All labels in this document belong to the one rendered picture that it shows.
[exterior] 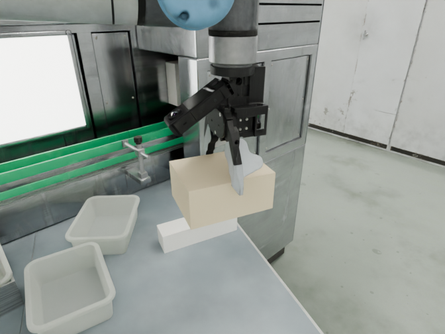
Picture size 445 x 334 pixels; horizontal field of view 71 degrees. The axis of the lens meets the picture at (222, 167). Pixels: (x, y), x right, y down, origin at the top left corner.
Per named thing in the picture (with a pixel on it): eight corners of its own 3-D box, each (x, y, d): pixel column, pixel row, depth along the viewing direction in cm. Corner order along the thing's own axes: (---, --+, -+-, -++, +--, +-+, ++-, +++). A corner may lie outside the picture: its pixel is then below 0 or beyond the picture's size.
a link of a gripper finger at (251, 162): (273, 187, 51) (260, 134, 52) (240, 195, 49) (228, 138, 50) (264, 189, 54) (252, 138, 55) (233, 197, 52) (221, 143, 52)
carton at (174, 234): (236, 230, 100) (237, 214, 97) (164, 253, 90) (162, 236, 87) (228, 219, 104) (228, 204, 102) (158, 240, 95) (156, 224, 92)
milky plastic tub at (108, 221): (144, 215, 109) (141, 194, 105) (130, 261, 89) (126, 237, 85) (93, 217, 108) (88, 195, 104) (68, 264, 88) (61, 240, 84)
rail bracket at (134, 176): (136, 181, 120) (128, 126, 110) (160, 199, 109) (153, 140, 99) (124, 186, 117) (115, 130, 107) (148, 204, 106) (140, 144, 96)
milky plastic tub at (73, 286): (102, 262, 88) (96, 238, 85) (124, 323, 71) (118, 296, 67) (32, 287, 80) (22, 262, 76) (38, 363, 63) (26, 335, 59)
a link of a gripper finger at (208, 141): (230, 158, 65) (242, 131, 58) (204, 162, 63) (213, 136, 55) (225, 146, 67) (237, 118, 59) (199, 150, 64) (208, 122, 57)
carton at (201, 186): (272, 208, 58) (275, 172, 55) (191, 229, 52) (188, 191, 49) (243, 179, 68) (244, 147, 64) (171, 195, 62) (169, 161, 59)
